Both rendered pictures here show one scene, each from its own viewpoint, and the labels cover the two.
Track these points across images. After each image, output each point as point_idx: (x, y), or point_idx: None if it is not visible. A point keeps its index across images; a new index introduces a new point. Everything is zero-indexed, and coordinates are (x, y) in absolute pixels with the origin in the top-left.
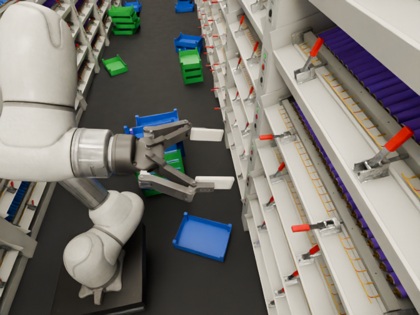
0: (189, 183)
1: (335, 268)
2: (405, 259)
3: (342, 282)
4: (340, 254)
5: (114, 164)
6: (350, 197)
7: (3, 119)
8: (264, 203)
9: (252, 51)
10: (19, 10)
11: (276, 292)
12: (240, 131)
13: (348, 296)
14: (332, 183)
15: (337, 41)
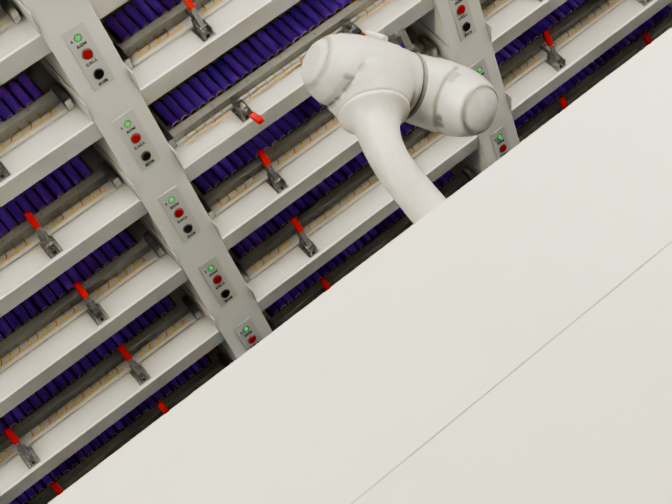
0: (394, 35)
1: (389, 18)
2: None
3: (398, 11)
4: (374, 19)
5: None
6: (312, 22)
7: (439, 66)
8: (303, 258)
9: (6, 268)
10: (337, 36)
11: None
12: (135, 391)
13: (408, 4)
14: (303, 38)
15: (142, 15)
